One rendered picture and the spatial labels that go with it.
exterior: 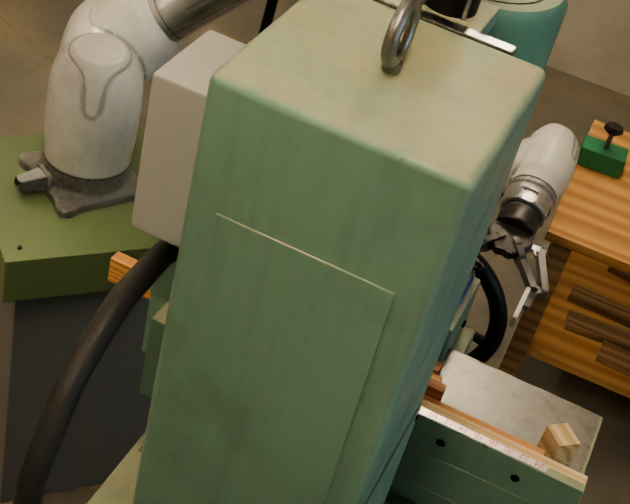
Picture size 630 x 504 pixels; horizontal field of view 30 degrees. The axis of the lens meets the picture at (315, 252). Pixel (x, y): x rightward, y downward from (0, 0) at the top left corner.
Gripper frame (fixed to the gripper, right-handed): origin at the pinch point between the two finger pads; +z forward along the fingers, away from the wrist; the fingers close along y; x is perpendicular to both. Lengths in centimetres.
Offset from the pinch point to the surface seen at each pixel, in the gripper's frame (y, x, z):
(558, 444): 20, -36, 38
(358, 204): -4, -100, 60
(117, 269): -42, -37, 42
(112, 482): -28, -32, 67
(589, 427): 23.1, -29.0, 29.6
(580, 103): -10, 146, -186
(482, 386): 8.0, -29.7, 31.1
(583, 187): 6, 48, -71
